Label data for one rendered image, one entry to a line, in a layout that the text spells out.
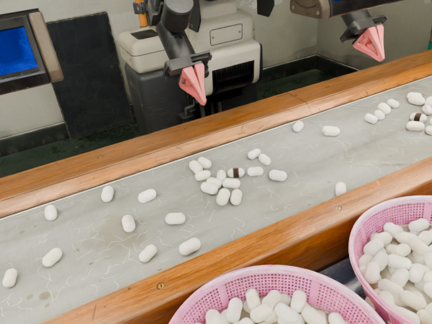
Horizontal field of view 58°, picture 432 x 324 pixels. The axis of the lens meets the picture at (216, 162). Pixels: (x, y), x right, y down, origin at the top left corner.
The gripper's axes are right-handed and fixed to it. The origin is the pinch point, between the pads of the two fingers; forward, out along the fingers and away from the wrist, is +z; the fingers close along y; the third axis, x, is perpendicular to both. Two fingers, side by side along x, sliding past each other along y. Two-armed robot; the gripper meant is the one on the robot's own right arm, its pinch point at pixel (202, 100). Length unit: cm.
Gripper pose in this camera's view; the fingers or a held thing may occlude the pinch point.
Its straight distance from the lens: 81.2
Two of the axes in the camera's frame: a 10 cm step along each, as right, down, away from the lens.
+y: 8.9, -3.2, 3.2
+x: -2.0, 3.5, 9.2
